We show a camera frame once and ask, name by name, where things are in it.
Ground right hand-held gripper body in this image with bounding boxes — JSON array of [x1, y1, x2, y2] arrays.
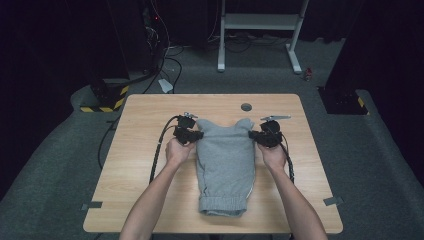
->
[[259, 114, 292, 149]]

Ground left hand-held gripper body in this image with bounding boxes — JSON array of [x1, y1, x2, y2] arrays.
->
[[172, 111, 200, 145]]

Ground grey shorts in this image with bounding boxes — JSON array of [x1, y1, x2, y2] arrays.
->
[[194, 117, 257, 218]]

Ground person's left hand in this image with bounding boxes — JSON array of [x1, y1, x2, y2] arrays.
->
[[164, 136, 198, 170]]

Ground person's right hand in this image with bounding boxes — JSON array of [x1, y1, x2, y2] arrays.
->
[[254, 141, 288, 173]]

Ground black stand base yellow mark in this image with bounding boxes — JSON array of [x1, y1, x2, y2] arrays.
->
[[317, 86, 371, 116]]

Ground black yellow striped stand base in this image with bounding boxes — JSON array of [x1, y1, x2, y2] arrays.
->
[[79, 77, 131, 114]]

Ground grey tape strip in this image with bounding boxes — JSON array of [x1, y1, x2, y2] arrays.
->
[[81, 200, 104, 212], [322, 196, 345, 207]]

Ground white metal stand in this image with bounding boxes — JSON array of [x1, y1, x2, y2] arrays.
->
[[216, 0, 310, 75]]

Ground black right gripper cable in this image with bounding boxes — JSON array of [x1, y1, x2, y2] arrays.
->
[[279, 132, 296, 185]]

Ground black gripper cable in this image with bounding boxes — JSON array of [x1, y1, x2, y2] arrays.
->
[[279, 132, 296, 185], [148, 114, 181, 185]]

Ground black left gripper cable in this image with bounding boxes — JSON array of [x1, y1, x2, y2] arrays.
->
[[148, 114, 181, 185]]

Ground black floor cable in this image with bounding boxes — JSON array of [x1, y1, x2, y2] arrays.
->
[[97, 114, 122, 170]]

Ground bundle of hanging cables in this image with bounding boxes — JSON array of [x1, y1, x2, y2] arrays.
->
[[141, 0, 185, 95]]

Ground black cables under stand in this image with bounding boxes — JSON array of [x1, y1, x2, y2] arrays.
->
[[207, 30, 292, 54]]

